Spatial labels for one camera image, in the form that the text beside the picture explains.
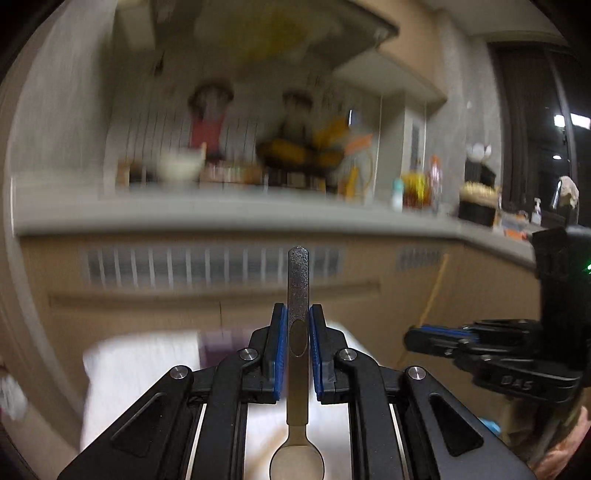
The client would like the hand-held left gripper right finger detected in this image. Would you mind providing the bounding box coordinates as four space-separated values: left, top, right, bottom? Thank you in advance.
309 303 536 480

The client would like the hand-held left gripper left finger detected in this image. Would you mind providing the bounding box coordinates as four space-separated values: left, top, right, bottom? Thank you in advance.
56 303 287 480

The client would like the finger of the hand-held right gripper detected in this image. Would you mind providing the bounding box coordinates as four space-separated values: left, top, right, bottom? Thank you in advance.
404 336 492 370
405 320 546 346

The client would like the wooden chopstick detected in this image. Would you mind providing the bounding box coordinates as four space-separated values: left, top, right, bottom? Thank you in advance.
398 253 450 366

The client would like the purple plastic utensil container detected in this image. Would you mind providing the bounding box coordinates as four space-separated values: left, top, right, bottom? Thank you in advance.
198 327 254 371

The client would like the steel spoon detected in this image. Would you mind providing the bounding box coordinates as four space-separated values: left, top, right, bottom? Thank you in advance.
269 246 327 480

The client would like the person's right hand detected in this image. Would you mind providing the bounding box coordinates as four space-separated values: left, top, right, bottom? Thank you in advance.
536 427 591 480

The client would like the small grey vent grille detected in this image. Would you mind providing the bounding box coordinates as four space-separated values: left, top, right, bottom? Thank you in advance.
396 247 445 271

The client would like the large grey vent grille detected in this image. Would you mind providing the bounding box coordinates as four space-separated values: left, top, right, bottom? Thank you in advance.
78 247 345 290

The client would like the black round flower box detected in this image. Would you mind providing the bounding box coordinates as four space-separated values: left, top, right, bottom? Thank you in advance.
458 181 502 227

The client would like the beige cloth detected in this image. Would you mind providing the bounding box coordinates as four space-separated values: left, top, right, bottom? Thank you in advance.
551 175 581 209

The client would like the wooden base cabinet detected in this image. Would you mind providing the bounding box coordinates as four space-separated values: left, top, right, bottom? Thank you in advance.
21 231 543 416

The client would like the white lace tablecloth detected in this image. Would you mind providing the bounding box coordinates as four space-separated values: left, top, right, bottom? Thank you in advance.
82 322 370 480

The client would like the yellow oil container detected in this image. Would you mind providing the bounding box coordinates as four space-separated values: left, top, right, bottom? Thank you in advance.
402 168 428 209

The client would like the grey kitchen counter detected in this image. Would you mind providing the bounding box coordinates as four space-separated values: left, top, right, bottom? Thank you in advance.
14 184 552 269

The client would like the clear bottle with orange cap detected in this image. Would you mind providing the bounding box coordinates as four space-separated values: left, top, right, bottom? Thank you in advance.
427 154 444 214

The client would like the black holder with white spoons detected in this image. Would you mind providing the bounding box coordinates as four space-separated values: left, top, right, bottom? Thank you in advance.
464 142 498 185

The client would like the row of seasoning jars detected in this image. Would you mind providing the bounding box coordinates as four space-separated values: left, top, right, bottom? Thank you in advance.
202 161 265 184

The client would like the dark wok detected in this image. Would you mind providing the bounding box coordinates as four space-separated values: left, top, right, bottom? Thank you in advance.
256 136 345 170

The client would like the dark window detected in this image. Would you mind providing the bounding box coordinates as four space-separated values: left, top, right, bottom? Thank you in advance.
488 41 591 223

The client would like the white ceramic bowl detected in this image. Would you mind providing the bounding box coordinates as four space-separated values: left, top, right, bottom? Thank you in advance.
158 143 208 184

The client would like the white sneaker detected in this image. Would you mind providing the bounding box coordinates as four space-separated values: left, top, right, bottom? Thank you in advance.
0 373 29 422

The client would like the range hood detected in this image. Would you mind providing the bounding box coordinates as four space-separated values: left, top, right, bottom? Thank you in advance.
150 0 400 49

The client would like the yellow gas hose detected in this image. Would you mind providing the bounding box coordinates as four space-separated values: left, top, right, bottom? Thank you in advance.
348 151 376 205

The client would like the girl cartoon wall sticker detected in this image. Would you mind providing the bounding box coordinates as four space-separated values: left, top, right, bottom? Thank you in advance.
188 83 235 154

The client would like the boy cartoon wall sticker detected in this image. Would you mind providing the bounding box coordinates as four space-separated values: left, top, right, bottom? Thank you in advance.
281 90 315 140

